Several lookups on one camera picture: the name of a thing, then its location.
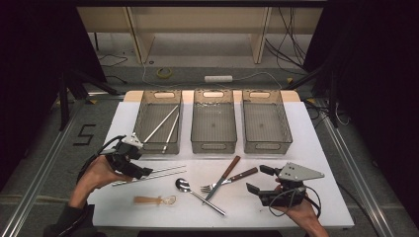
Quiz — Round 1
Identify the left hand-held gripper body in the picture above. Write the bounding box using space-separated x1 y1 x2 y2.
98 132 146 173

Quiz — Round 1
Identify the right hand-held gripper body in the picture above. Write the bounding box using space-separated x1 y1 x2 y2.
258 162 325 207

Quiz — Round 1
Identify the fork with wooden handle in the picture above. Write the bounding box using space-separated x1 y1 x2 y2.
200 167 259 195

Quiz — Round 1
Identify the small translucent plastic spoon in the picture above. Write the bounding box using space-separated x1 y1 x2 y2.
133 195 178 206

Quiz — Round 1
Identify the knife with wooden handle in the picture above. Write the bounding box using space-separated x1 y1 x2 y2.
202 155 241 205

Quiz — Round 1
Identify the grey translucent plastic bin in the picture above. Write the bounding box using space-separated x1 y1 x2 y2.
191 89 238 154
130 89 183 155
241 89 293 155

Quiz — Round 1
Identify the metal spoon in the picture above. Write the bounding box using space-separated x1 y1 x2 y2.
174 178 227 216

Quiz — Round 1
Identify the person's right hand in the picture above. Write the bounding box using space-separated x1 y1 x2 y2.
271 177 319 228

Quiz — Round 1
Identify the person's left hand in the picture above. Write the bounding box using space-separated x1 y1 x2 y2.
77 154 134 193

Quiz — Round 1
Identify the white board table cover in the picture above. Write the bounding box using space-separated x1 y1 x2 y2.
88 101 355 230

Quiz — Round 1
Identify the black metal stand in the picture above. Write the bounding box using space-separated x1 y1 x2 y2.
57 70 120 131
286 58 340 127

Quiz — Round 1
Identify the person's dark sleeve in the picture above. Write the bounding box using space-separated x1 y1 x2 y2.
42 201 108 237

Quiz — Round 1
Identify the yellow tape roll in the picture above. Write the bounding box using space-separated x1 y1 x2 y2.
156 67 173 79

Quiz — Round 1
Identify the white power strip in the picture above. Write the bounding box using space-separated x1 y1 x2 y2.
204 75 234 84

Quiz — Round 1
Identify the black curtain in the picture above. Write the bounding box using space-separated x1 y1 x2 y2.
304 0 419 228
0 0 107 191

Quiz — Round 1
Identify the beige wooden desk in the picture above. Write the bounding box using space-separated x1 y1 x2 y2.
76 6 324 65

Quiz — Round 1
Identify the left hand-held gripper cable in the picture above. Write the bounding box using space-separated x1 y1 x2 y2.
76 134 127 186

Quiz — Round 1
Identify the hand-held gripper cable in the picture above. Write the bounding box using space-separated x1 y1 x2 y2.
76 134 127 186
268 186 322 218

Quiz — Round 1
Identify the right hand-held gripper cable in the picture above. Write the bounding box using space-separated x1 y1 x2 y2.
268 186 322 218

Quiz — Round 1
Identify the metal floor rail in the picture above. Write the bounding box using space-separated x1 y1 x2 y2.
0 98 87 237
315 98 396 237

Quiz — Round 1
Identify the white power strip cable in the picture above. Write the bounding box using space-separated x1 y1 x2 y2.
141 62 285 91

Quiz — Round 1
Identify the thin black floor cable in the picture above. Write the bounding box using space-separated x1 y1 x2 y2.
97 53 128 68

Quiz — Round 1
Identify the bundle of black cables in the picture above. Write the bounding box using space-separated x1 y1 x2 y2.
265 6 309 72

